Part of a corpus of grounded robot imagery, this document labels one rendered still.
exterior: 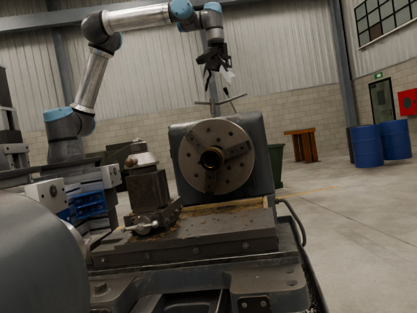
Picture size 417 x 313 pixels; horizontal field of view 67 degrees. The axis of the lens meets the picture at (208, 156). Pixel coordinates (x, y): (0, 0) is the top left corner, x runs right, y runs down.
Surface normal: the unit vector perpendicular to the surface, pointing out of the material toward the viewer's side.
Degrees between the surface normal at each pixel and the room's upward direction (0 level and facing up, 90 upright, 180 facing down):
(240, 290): 0
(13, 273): 71
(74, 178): 90
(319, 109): 90
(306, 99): 90
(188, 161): 90
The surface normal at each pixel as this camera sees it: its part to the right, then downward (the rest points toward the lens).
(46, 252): 0.81, -0.56
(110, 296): -0.17, -0.98
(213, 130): -0.16, 0.08
